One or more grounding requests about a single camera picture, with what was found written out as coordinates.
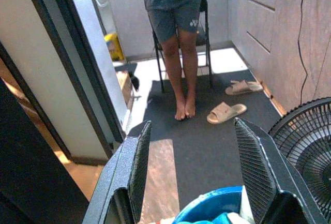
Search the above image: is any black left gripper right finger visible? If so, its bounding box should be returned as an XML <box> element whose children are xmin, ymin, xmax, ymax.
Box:
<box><xmin>233</xmin><ymin>117</ymin><xmax>327</xmax><ymax>224</ymax></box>

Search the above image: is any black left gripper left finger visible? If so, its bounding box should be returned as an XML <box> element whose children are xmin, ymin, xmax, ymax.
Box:
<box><xmin>82</xmin><ymin>120</ymin><xmax>153</xmax><ymax>224</ymax></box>

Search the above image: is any beige cloth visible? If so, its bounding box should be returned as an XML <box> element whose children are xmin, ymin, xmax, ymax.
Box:
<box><xmin>227</xmin><ymin>212</ymin><xmax>250</xmax><ymax>224</ymax></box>

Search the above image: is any bright blue cloth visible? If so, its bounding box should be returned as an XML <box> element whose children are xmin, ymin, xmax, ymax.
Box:
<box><xmin>200</xmin><ymin>212</ymin><xmax>233</xmax><ymax>224</ymax></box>

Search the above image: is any black floor fan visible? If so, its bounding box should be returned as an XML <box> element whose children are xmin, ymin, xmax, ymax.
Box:
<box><xmin>267</xmin><ymin>97</ymin><xmax>331</xmax><ymax>222</ymax></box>

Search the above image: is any black floor mat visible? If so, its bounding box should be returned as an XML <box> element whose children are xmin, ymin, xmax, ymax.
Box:
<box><xmin>128</xmin><ymin>62</ymin><xmax>282</xmax><ymax>209</ymax></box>

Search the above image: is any beige slipper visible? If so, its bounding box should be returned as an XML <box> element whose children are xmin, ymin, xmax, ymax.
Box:
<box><xmin>224</xmin><ymin>79</ymin><xmax>264</xmax><ymax>96</ymax></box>
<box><xmin>206</xmin><ymin>101</ymin><xmax>248</xmax><ymax>125</ymax></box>

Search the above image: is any blue plastic basin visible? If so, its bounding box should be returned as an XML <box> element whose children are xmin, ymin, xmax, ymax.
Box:
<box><xmin>172</xmin><ymin>185</ymin><xmax>245</xmax><ymax>224</ymax></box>

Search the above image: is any yellow plastic container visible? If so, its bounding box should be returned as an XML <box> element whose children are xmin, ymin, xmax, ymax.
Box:
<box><xmin>103</xmin><ymin>33</ymin><xmax>125</xmax><ymax>62</ymax></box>

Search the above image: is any grey drawer cabinet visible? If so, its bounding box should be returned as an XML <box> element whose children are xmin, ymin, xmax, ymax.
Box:
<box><xmin>229</xmin><ymin>0</ymin><xmax>331</xmax><ymax>111</ymax></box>

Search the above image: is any black folding chair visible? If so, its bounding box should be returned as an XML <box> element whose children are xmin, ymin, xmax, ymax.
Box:
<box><xmin>148</xmin><ymin>0</ymin><xmax>214</xmax><ymax>93</ymax></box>

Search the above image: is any person in red shirt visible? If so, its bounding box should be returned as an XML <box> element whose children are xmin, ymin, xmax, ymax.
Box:
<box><xmin>143</xmin><ymin>0</ymin><xmax>202</xmax><ymax>121</ymax></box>

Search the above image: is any black door frame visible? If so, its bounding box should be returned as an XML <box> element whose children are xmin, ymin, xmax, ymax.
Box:
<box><xmin>20</xmin><ymin>0</ymin><xmax>126</xmax><ymax>144</ymax></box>

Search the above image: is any thin black wall cable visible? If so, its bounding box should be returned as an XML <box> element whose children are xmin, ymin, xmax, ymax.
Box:
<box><xmin>297</xmin><ymin>0</ymin><xmax>310</xmax><ymax>106</ymax></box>

